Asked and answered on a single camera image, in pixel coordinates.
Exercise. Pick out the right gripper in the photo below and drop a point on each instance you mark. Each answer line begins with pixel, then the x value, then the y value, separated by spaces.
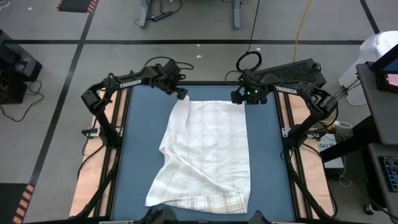
pixel 253 96

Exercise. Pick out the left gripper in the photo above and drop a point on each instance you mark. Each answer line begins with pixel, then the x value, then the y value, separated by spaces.
pixel 172 81

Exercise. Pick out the white beige plaid towel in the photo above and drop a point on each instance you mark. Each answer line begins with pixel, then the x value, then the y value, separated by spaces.
pixel 205 149

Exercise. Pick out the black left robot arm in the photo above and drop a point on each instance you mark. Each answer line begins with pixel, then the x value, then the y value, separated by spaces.
pixel 130 82

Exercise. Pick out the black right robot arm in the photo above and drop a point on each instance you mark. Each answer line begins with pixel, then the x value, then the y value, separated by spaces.
pixel 286 89

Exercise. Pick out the blue table mat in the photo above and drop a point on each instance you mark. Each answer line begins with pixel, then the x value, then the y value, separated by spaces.
pixel 140 140

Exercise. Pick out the black perforated computer tower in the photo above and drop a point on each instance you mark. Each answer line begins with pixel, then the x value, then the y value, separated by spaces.
pixel 298 71

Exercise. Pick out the black power strip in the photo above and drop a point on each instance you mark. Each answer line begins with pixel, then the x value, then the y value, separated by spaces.
pixel 161 16

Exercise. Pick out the grey metal desk leg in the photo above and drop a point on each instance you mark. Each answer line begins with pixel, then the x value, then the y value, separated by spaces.
pixel 237 15
pixel 144 15

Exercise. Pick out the white labelled box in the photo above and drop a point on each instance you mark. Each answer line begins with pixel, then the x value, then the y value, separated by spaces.
pixel 335 163

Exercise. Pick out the black cart base beam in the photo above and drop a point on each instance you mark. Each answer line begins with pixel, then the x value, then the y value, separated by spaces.
pixel 351 143

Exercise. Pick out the black orange-striped floor mat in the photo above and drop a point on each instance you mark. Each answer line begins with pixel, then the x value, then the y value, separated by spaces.
pixel 74 4
pixel 9 202

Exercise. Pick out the grey cart top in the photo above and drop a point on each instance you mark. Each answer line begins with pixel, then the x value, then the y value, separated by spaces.
pixel 382 118

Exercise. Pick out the black framed screen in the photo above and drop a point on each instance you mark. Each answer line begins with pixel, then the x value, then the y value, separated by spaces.
pixel 387 71

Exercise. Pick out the grey cart shelf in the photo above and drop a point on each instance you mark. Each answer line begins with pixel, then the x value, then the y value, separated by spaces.
pixel 374 186

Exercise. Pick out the black equipment stack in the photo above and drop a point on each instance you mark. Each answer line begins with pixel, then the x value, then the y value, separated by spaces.
pixel 15 65

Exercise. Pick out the black blue keypad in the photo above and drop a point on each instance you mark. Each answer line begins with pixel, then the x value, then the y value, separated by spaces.
pixel 390 172

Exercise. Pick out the black caster wheel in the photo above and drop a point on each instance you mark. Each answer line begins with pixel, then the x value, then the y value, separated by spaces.
pixel 369 210

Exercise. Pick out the black metal table frame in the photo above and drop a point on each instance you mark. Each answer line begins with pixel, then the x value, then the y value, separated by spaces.
pixel 202 83

